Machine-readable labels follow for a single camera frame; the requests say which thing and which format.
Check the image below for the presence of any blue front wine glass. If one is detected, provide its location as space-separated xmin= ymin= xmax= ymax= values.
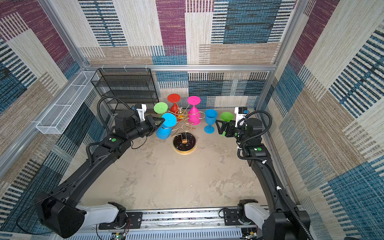
xmin=156 ymin=113 xmax=177 ymax=140

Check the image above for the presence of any black mesh shelf rack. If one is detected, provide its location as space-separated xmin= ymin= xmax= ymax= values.
xmin=91 ymin=68 xmax=159 ymax=114

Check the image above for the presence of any black corrugated cable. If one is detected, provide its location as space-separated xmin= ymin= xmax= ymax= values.
xmin=236 ymin=110 xmax=315 ymax=240
xmin=86 ymin=95 xmax=133 ymax=167

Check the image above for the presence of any magenta wine glass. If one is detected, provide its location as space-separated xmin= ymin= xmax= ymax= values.
xmin=187 ymin=96 xmax=201 ymax=125

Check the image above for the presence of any red wine glass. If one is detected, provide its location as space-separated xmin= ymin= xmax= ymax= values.
xmin=167 ymin=94 xmax=181 ymax=122

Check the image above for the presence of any green front wine glass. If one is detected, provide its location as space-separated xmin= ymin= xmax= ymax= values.
xmin=221 ymin=112 xmax=234 ymax=122

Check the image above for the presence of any black right corrugated cable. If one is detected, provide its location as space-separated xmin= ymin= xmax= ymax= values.
xmin=236 ymin=110 xmax=315 ymax=240

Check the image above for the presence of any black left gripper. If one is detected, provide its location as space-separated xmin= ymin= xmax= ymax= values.
xmin=126 ymin=115 xmax=165 ymax=143

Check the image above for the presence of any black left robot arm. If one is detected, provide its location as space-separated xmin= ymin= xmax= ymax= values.
xmin=36 ymin=109 xmax=166 ymax=239

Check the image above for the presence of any white wire basket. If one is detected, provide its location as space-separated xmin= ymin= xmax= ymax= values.
xmin=36 ymin=71 xmax=95 ymax=135

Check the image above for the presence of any gold wine glass rack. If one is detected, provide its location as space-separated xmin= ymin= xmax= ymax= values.
xmin=168 ymin=107 xmax=205 ymax=155

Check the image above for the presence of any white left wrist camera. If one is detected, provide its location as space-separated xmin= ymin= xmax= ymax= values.
xmin=131 ymin=104 xmax=147 ymax=122

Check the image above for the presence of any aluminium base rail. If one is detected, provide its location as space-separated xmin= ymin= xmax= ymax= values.
xmin=72 ymin=207 xmax=262 ymax=240

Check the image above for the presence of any black left corrugated cable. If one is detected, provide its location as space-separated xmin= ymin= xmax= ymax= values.
xmin=86 ymin=95 xmax=133 ymax=167

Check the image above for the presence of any blue wine glass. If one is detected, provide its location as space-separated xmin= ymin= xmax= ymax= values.
xmin=204 ymin=109 xmax=218 ymax=134
xmin=156 ymin=113 xmax=177 ymax=140

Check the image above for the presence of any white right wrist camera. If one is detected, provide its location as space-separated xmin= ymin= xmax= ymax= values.
xmin=235 ymin=107 xmax=249 ymax=128

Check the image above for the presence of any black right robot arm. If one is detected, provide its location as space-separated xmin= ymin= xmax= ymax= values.
xmin=216 ymin=118 xmax=313 ymax=240

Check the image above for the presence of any green wine glass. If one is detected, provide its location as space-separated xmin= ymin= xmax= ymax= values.
xmin=221 ymin=112 xmax=234 ymax=122
xmin=154 ymin=102 xmax=168 ymax=115

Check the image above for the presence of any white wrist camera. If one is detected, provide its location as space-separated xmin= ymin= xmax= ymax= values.
xmin=235 ymin=107 xmax=249 ymax=128
xmin=131 ymin=104 xmax=147 ymax=122

